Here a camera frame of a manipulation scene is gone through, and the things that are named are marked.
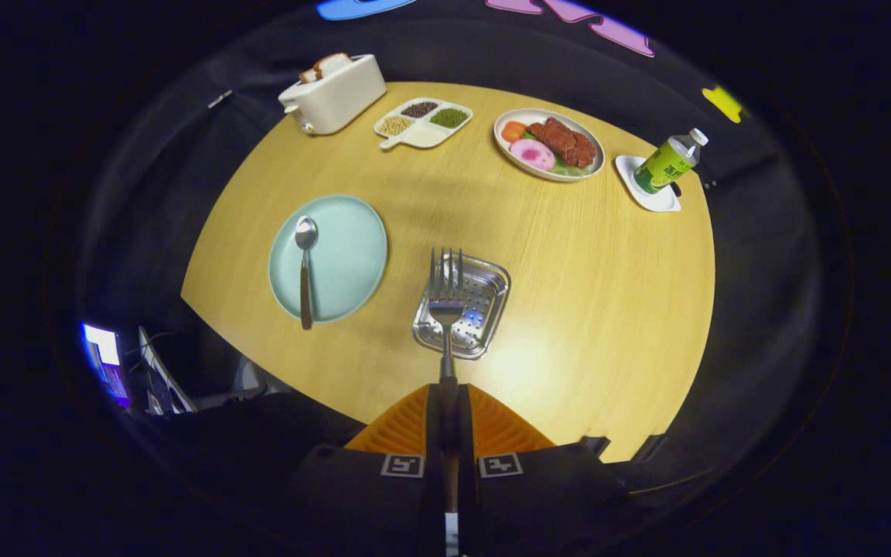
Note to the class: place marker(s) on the brown meat piece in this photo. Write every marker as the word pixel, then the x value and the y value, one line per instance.
pixel 561 141

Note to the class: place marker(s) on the white toaster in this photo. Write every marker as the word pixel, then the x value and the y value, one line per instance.
pixel 337 100

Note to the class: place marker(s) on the brown bread slice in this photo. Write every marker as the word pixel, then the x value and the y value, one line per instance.
pixel 307 75

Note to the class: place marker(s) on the white bread slice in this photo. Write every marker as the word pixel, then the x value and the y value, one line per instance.
pixel 333 63

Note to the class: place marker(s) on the white divided dish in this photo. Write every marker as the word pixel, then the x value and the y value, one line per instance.
pixel 426 135

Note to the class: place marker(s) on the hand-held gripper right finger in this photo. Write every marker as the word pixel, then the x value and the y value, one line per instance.
pixel 465 433

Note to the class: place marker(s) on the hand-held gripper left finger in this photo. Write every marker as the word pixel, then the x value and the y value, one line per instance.
pixel 435 433

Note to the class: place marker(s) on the white stand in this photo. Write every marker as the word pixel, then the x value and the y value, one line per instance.
pixel 163 379

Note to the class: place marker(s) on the orange tomato slice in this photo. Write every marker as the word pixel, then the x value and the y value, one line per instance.
pixel 513 130

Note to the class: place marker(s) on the yellow soybeans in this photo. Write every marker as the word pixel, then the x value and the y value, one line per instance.
pixel 395 124

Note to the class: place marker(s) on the white oval food plate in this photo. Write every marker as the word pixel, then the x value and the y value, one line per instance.
pixel 501 151

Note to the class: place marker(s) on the perforated metal tray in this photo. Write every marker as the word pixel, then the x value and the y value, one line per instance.
pixel 484 294

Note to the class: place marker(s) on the dark brown beans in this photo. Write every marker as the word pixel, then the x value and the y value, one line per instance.
pixel 419 109

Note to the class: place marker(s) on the lit computer monitor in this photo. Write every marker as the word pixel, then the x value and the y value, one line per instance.
pixel 103 348

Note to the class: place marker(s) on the white square coaster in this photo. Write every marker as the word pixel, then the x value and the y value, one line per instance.
pixel 658 201

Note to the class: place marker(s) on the green label bottle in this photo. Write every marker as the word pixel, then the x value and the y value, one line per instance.
pixel 666 164

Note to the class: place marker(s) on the green mung beans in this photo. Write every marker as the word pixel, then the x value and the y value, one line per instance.
pixel 449 117

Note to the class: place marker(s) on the pink round food slice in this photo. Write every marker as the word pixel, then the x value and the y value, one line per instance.
pixel 532 154

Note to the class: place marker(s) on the pale teal round plate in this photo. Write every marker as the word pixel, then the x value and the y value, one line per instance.
pixel 349 255

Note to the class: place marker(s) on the green lettuce leaf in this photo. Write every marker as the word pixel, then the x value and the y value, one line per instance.
pixel 569 169

